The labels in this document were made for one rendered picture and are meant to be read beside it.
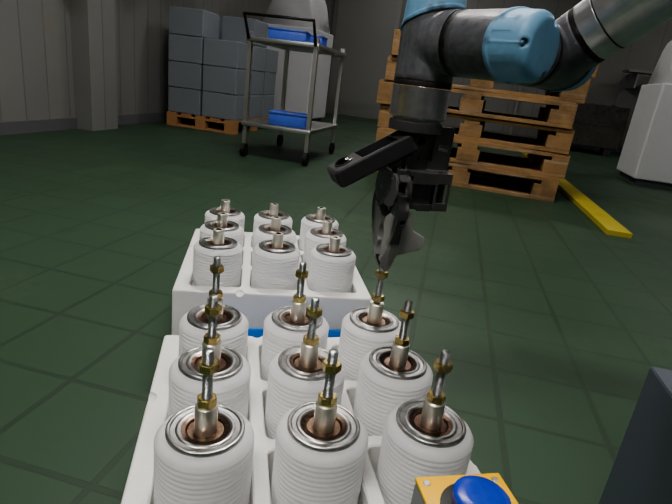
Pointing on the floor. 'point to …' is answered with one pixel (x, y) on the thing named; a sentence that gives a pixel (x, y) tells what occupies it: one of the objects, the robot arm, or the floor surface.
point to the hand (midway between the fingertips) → (379, 260)
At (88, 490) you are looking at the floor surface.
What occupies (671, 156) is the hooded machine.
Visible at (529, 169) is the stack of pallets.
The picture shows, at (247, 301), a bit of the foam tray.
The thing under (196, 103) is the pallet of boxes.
